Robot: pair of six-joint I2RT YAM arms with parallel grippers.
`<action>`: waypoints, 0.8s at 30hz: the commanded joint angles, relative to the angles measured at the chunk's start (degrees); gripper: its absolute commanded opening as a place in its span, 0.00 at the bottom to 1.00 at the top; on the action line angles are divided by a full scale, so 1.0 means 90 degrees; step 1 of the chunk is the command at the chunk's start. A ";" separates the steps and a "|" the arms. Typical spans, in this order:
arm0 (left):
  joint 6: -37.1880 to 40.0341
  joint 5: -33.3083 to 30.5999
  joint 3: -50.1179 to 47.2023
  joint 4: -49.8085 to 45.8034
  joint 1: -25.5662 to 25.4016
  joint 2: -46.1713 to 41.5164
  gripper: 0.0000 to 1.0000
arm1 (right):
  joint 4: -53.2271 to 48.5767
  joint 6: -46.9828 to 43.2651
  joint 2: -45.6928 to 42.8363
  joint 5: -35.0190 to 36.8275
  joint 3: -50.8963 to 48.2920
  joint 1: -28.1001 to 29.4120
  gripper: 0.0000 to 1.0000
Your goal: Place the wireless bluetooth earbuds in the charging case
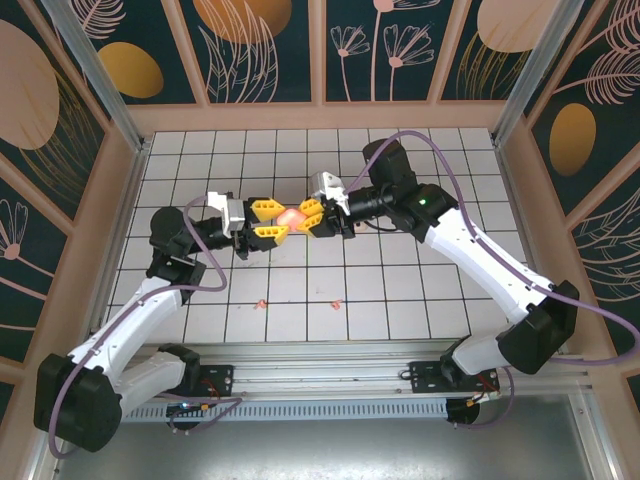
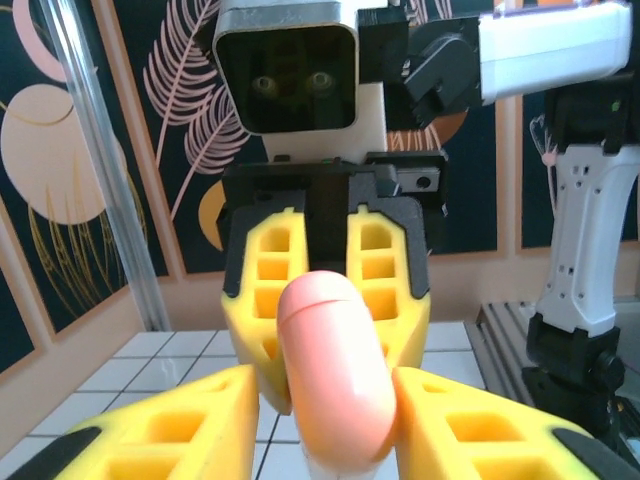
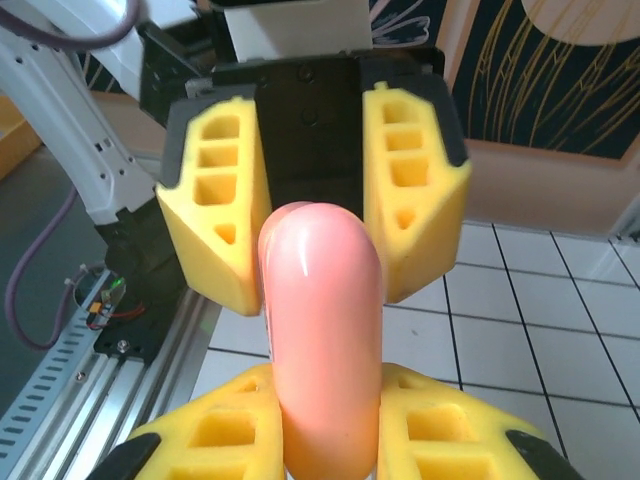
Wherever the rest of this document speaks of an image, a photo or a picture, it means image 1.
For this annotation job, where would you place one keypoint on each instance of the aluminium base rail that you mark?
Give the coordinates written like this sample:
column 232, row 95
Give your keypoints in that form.
column 320, row 365

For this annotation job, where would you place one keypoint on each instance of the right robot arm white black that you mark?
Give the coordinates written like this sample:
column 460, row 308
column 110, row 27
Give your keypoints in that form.
column 480, row 260

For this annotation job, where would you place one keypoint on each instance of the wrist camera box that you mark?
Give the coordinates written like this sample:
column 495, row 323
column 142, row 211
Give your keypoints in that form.
column 327, row 187
column 230, row 212

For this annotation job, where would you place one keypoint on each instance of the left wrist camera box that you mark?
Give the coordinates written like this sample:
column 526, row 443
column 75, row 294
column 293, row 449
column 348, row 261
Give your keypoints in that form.
column 230, row 212

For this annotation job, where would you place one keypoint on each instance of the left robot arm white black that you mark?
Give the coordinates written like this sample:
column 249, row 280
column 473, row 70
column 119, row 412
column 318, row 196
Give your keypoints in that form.
column 135, row 315

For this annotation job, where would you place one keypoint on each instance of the grey metal sheet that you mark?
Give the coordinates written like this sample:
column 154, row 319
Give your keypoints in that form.
column 320, row 450

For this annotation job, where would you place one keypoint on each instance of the pink earbud charging case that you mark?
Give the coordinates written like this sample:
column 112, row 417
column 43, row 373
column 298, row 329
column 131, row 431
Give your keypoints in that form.
column 291, row 218

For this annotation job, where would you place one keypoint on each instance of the aluminium corner post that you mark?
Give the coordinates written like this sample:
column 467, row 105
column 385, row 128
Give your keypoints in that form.
column 98, row 75
column 532, row 75

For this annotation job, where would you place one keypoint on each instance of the aluminium side rail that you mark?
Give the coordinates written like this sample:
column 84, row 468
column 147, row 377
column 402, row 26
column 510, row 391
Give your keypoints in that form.
column 515, row 190

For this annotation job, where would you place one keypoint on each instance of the black round base connector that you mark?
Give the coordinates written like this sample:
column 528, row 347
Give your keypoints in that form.
column 182, row 426
column 462, row 415

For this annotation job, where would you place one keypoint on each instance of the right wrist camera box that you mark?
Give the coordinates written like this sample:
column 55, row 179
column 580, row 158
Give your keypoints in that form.
column 327, row 187

